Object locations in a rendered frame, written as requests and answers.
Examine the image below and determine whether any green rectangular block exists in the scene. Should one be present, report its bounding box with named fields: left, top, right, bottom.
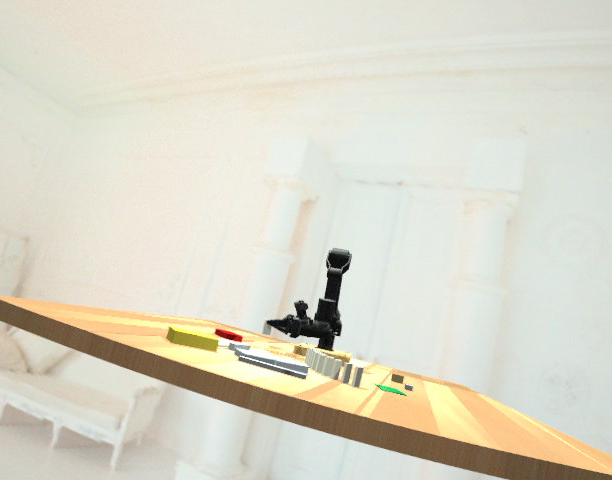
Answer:
left=374, top=383, right=408, bottom=396

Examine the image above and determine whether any red rectangular block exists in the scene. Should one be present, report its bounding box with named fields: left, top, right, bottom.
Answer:
left=214, top=329, right=243, bottom=343

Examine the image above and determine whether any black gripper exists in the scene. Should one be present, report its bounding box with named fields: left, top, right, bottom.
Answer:
left=266, top=315, right=316, bottom=338

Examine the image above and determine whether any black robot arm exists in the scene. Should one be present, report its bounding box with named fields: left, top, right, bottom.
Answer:
left=294, top=248, right=352, bottom=352

